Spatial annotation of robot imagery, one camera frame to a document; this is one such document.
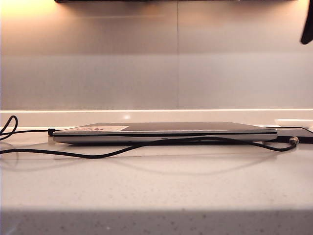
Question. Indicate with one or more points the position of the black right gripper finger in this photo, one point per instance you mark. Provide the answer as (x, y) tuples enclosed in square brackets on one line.
[(307, 27)]

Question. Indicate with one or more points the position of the black smartphone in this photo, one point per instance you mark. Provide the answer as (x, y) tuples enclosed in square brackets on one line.
[(305, 135)]

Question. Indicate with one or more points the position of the small white dish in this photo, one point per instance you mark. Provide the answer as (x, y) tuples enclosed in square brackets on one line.
[(291, 122)]

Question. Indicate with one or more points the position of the silver closed laptop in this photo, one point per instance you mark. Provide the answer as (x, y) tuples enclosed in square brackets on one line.
[(161, 137)]

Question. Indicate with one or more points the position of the white red-lettered sticker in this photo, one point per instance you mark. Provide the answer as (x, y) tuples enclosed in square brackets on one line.
[(102, 128)]

